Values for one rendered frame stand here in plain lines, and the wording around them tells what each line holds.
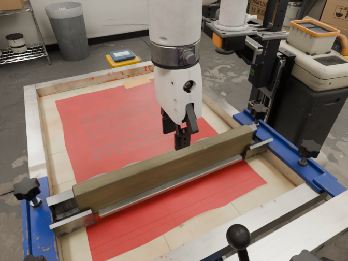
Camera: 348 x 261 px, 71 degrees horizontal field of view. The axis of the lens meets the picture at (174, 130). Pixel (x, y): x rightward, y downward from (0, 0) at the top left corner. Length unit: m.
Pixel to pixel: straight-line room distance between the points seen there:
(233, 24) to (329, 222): 0.71
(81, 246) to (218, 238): 0.26
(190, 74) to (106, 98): 0.58
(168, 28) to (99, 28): 3.91
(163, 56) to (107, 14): 3.87
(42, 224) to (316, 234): 0.48
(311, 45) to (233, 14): 0.63
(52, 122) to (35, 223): 0.39
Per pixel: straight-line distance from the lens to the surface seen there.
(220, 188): 0.60
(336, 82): 1.46
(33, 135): 0.77
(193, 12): 0.35
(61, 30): 3.65
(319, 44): 1.50
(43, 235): 0.53
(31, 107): 0.89
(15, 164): 2.30
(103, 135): 0.75
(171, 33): 0.34
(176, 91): 0.37
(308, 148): 0.60
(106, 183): 0.48
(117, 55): 1.21
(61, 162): 0.70
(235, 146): 0.59
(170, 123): 0.49
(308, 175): 0.63
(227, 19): 0.98
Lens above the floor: 1.42
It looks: 40 degrees down
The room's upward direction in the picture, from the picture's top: straight up
